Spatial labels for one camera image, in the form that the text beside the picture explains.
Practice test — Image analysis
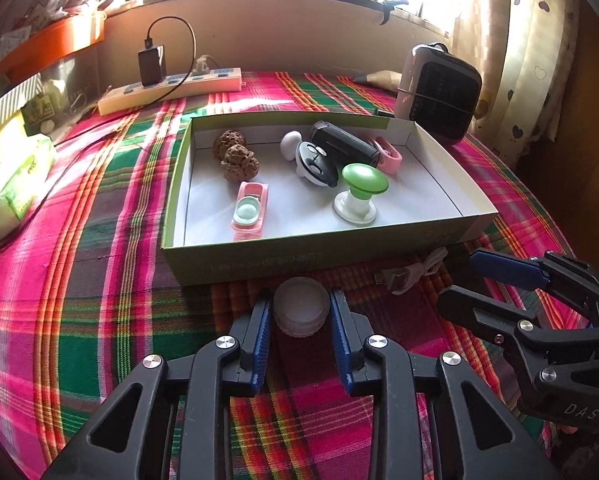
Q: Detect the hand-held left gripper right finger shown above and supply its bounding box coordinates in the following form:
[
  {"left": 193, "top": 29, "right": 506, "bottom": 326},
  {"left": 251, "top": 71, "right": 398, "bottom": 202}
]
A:
[{"left": 329, "top": 287, "right": 563, "bottom": 480}]

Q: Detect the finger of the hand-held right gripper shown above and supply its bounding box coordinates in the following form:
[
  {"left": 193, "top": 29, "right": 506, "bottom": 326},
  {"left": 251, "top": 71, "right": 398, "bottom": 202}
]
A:
[
  {"left": 438, "top": 284, "right": 555, "bottom": 401},
  {"left": 468, "top": 249, "right": 599, "bottom": 328}
]

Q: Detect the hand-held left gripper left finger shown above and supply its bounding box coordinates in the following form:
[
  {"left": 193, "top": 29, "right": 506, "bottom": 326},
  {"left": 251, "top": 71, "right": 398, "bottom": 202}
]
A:
[{"left": 40, "top": 287, "right": 273, "bottom": 480}]

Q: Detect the white round jar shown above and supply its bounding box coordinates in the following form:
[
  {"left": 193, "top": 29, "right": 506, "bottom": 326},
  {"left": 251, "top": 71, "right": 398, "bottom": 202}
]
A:
[{"left": 273, "top": 277, "right": 331, "bottom": 338}]

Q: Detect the white usb cable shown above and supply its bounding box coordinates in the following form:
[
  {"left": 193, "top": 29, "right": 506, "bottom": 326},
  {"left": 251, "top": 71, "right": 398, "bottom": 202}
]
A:
[{"left": 374, "top": 247, "right": 450, "bottom": 295}]

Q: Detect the green cardboard box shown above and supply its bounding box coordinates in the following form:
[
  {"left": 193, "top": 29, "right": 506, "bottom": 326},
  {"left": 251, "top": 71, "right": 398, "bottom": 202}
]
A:
[{"left": 160, "top": 112, "right": 499, "bottom": 287}]

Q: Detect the pink clip holder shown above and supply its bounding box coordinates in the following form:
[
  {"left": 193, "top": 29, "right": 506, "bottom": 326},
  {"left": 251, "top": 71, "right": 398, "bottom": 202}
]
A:
[{"left": 372, "top": 136, "right": 403, "bottom": 175}]

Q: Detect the green mushroom lamp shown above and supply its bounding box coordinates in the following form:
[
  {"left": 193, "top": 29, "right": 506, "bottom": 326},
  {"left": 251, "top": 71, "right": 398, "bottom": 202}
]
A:
[{"left": 333, "top": 162, "right": 391, "bottom": 225}]

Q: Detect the black and white round device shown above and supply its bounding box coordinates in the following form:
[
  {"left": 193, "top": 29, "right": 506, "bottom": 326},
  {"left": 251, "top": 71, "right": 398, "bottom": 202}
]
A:
[{"left": 294, "top": 141, "right": 341, "bottom": 188}]

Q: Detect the brown walnut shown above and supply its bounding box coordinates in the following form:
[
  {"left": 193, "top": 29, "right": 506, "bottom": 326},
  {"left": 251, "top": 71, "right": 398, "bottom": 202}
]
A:
[
  {"left": 222, "top": 144, "right": 259, "bottom": 186},
  {"left": 212, "top": 130, "right": 240, "bottom": 157}
]

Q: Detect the black rectangular device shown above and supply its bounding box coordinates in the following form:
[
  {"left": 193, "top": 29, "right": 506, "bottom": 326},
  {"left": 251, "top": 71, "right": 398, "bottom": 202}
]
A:
[{"left": 309, "top": 121, "right": 381, "bottom": 170}]

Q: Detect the white mushroom-shaped knob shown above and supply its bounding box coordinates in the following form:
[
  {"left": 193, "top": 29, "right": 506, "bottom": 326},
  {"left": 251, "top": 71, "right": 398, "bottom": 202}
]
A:
[{"left": 280, "top": 131, "right": 305, "bottom": 162}]

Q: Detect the pink plaid tablecloth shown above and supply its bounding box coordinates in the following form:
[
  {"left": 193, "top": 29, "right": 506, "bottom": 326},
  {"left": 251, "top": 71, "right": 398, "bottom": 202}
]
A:
[{"left": 0, "top": 70, "right": 575, "bottom": 480}]

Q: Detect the grey space heater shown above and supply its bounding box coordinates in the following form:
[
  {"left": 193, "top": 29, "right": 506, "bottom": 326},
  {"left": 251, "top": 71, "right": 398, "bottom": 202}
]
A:
[{"left": 394, "top": 42, "right": 483, "bottom": 147}]

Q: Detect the beige cone-shaped bag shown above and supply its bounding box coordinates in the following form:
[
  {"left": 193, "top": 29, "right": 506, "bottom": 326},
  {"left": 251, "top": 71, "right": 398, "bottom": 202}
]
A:
[{"left": 352, "top": 69, "right": 405, "bottom": 93}]

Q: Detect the cream heart-print curtain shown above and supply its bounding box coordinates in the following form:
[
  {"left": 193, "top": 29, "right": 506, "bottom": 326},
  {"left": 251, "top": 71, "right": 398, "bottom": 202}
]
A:
[{"left": 449, "top": 0, "right": 585, "bottom": 161}]

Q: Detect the cream power strip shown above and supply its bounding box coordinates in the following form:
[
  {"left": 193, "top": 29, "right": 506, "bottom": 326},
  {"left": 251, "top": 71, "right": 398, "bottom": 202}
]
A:
[{"left": 98, "top": 66, "right": 243, "bottom": 116}]

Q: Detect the black window hook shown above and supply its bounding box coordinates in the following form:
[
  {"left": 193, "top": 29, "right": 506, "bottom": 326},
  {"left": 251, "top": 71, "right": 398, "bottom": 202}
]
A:
[{"left": 377, "top": 0, "right": 409, "bottom": 26}]

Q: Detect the green tissue pack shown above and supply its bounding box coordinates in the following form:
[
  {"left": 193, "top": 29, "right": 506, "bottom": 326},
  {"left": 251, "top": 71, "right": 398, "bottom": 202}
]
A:
[{"left": 0, "top": 134, "right": 56, "bottom": 243}]

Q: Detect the black charger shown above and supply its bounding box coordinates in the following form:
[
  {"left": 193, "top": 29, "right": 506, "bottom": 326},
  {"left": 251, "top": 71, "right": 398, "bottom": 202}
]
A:
[{"left": 138, "top": 46, "right": 166, "bottom": 87}]

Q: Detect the green printed packet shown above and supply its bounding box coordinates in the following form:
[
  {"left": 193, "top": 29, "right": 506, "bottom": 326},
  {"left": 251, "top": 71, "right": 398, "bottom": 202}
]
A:
[{"left": 22, "top": 94, "right": 55, "bottom": 128}]

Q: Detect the clear plastic container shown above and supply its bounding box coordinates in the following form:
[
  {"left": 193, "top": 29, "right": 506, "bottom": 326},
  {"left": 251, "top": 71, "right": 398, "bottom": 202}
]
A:
[{"left": 42, "top": 55, "right": 100, "bottom": 116}]

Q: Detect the yellow-green box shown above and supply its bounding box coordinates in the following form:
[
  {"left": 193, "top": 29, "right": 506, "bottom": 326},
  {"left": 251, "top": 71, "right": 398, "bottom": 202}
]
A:
[{"left": 0, "top": 110, "right": 30, "bottom": 171}]

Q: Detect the grey striped box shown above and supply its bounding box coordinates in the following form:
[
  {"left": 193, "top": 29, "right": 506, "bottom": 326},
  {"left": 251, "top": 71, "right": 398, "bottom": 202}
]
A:
[{"left": 0, "top": 72, "right": 43, "bottom": 146}]

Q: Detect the orange tray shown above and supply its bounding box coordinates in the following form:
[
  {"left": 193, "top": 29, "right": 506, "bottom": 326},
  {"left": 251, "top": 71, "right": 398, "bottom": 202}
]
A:
[{"left": 0, "top": 10, "right": 105, "bottom": 78}]

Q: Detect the white printed card box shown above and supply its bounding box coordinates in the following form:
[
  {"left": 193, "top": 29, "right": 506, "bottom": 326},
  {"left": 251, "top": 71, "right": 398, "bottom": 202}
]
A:
[{"left": 0, "top": 22, "right": 33, "bottom": 53}]

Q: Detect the black charging cable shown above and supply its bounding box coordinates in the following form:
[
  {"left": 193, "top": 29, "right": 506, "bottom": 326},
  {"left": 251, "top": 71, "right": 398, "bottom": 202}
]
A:
[{"left": 0, "top": 16, "right": 196, "bottom": 253}]

